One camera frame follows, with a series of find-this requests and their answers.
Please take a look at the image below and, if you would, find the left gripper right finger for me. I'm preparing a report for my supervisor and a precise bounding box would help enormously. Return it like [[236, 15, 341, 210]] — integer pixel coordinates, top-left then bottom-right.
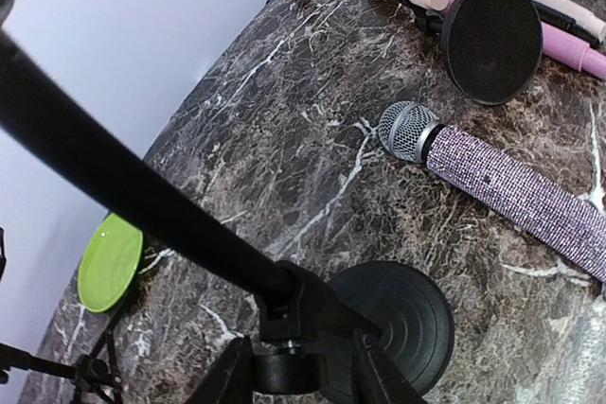
[[352, 330, 426, 404]]

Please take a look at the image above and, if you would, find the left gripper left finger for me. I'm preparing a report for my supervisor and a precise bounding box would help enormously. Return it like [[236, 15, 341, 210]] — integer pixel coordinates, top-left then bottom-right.
[[187, 337, 254, 404]]

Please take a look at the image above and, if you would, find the black tripod mic stand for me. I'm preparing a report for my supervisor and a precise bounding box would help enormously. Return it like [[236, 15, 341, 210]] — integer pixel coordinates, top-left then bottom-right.
[[1, 315, 123, 404]]

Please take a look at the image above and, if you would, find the purple glitter microphone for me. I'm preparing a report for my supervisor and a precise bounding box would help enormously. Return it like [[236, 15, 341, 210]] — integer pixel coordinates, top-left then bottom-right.
[[378, 101, 605, 281]]

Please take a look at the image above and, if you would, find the pink microphone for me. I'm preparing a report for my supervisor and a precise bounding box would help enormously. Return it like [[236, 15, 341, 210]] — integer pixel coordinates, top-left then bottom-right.
[[441, 0, 605, 79]]

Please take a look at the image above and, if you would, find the green plate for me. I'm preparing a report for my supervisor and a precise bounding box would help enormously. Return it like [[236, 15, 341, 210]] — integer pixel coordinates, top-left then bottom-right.
[[77, 214, 144, 313]]

